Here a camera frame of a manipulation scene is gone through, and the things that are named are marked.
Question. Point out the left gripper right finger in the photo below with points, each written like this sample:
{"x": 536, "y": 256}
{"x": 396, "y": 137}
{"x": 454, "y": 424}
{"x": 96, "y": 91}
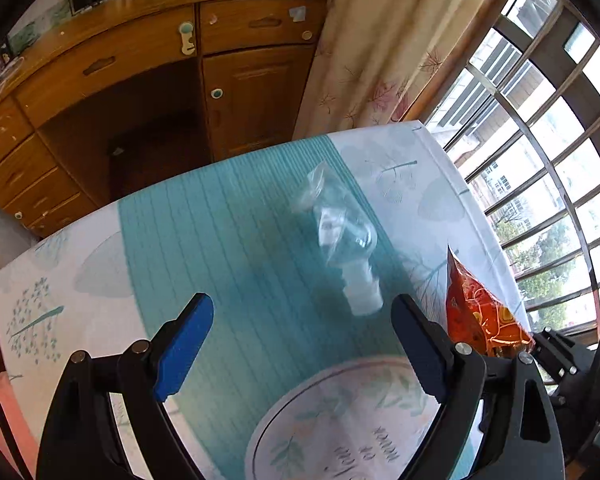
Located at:
{"x": 425, "y": 345}

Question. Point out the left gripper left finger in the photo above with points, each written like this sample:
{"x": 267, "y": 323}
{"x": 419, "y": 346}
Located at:
{"x": 177, "y": 343}

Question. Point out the red orange snack wrapper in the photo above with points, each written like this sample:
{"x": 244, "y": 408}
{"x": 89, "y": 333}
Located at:
{"x": 475, "y": 316}

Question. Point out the leaf-print teal tablecloth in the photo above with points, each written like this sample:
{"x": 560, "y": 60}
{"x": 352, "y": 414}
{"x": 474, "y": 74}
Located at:
{"x": 289, "y": 383}

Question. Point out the clear crushed plastic bottle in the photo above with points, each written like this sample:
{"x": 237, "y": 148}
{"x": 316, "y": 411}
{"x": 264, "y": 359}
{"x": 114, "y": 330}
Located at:
{"x": 345, "y": 234}

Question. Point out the metal window grille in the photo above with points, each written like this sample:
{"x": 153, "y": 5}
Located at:
{"x": 516, "y": 107}

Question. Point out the wooden desk with drawers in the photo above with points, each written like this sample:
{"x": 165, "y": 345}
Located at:
{"x": 135, "y": 92}

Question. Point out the floral curtain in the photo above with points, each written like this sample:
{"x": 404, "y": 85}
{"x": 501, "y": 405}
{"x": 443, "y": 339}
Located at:
{"x": 374, "y": 57}

